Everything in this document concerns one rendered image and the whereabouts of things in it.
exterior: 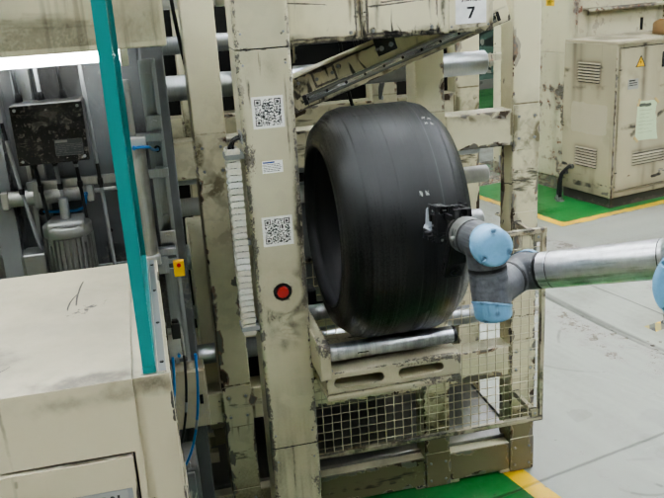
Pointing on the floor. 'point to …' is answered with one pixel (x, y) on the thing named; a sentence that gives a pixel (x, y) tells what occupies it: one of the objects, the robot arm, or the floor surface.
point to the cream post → (253, 52)
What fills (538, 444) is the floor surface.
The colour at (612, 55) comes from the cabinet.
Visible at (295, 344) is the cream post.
